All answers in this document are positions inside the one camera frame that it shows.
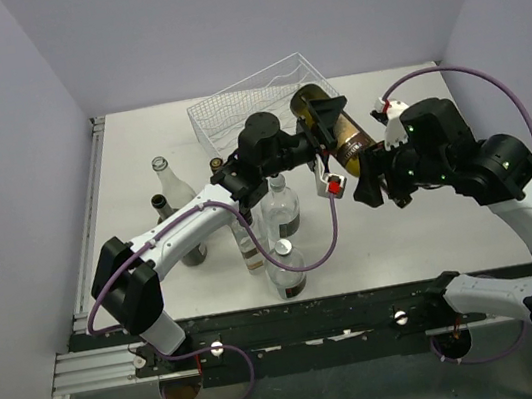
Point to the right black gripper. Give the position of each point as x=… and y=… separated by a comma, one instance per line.
x=374, y=160

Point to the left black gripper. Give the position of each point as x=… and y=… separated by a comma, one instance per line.
x=327, y=112

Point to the green wine bottle brown label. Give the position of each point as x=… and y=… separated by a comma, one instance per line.
x=351, y=139

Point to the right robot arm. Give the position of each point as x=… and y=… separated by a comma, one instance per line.
x=439, y=149

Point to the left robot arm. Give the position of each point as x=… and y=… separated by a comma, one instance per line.
x=128, y=276

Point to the clear round bottle back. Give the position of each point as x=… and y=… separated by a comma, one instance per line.
x=280, y=210

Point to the small bottle brown label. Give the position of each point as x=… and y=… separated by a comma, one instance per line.
x=216, y=164

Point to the clear bottle silver cap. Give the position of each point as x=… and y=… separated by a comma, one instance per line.
x=288, y=283

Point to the clear bottle black cap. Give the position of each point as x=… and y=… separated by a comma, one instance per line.
x=251, y=255

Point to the frosted clear tall bottle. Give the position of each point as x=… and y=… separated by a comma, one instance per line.
x=177, y=192

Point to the dark wine bottle left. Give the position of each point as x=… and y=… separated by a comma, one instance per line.
x=196, y=254

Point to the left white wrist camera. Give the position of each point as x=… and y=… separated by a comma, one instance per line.
x=328, y=183

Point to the white wire wine rack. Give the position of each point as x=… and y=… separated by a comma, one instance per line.
x=218, y=119

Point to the black mounting rail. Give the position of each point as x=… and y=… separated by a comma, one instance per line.
x=287, y=339

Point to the aluminium extrusion rail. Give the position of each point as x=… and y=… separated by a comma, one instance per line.
x=93, y=370

